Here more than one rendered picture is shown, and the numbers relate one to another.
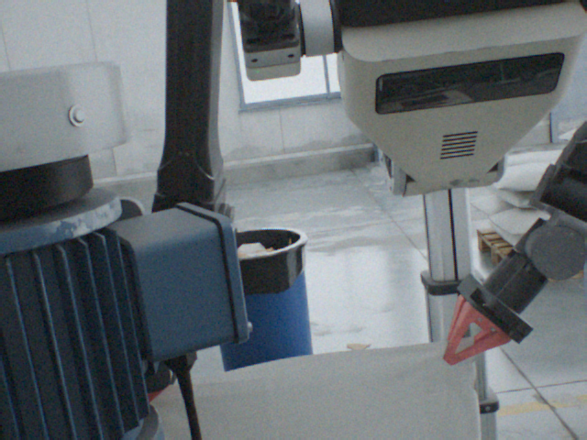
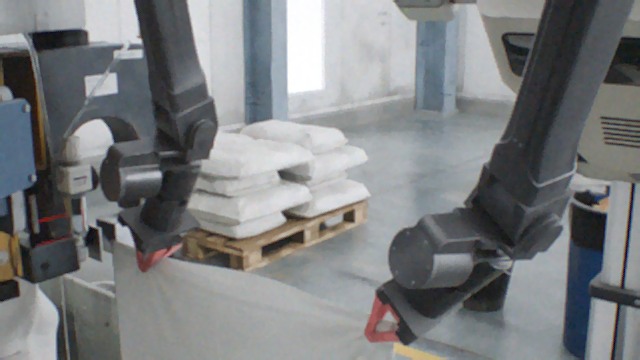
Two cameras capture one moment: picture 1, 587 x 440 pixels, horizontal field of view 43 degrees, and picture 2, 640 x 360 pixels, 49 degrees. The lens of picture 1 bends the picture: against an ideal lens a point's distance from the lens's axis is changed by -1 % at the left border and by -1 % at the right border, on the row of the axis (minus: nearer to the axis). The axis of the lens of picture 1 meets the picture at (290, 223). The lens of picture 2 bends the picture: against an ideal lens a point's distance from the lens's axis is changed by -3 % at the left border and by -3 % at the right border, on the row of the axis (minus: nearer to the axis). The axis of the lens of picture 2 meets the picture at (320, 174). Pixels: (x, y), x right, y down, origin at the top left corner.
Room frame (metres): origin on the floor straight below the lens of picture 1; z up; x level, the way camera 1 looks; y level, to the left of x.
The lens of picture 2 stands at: (0.21, -0.60, 1.39)
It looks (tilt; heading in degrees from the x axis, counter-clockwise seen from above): 13 degrees down; 39
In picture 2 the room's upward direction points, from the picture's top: straight up
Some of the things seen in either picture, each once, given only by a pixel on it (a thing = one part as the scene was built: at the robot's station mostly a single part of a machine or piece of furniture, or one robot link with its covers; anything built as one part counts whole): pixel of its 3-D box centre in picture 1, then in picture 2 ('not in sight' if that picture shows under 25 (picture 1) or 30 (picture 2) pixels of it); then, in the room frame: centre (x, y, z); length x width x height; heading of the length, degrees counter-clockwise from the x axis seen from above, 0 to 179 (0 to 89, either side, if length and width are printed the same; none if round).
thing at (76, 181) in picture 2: not in sight; (76, 190); (0.74, 0.28, 1.14); 0.05 x 0.04 x 0.16; 1
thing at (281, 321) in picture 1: (261, 313); (618, 275); (3.10, 0.18, 0.32); 0.51 x 0.48 x 0.65; 1
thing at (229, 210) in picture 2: not in sight; (251, 198); (3.02, 2.21, 0.32); 0.66 x 0.43 x 0.15; 3
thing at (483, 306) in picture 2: not in sight; (483, 278); (3.18, 0.83, 0.13); 0.30 x 0.30 x 0.26
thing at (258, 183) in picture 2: not in sight; (220, 174); (2.98, 2.41, 0.44); 0.66 x 0.42 x 0.14; 85
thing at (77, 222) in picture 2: not in sight; (76, 216); (0.74, 0.27, 1.11); 0.03 x 0.03 x 0.06
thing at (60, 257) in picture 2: not in sight; (45, 255); (0.72, 0.34, 1.04); 0.08 x 0.06 x 0.05; 1
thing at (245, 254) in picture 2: not in sight; (259, 221); (3.31, 2.43, 0.07); 1.20 x 0.82 x 0.14; 3
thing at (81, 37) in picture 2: not in sight; (58, 38); (0.80, 0.39, 1.35); 0.09 x 0.09 x 0.03
